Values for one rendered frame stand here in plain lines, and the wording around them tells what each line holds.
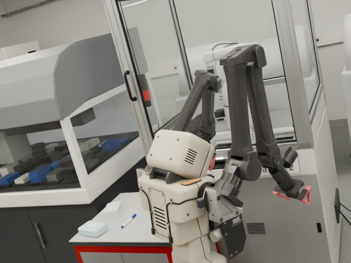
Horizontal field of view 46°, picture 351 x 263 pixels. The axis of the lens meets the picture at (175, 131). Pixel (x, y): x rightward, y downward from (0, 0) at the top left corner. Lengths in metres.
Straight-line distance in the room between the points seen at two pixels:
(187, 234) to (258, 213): 1.10
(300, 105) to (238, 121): 0.92
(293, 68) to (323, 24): 3.19
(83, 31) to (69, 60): 3.82
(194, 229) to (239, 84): 0.54
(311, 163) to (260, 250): 0.66
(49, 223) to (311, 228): 1.73
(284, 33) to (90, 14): 4.54
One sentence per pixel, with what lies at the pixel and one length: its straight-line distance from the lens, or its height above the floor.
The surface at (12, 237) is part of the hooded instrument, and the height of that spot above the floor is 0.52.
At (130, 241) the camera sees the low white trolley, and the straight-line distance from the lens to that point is 2.20.
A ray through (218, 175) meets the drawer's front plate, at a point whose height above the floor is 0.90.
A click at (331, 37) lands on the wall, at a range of 5.35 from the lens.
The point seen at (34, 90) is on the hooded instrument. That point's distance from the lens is 2.66.
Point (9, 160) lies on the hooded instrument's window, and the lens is 3.00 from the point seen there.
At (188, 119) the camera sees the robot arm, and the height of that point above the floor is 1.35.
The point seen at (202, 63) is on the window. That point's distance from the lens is 2.35.
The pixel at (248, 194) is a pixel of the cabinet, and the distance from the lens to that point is 2.52.
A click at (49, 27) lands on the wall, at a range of 6.88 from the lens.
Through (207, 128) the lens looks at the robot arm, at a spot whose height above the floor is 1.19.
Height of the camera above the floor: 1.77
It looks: 15 degrees down
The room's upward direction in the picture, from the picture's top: 14 degrees counter-clockwise
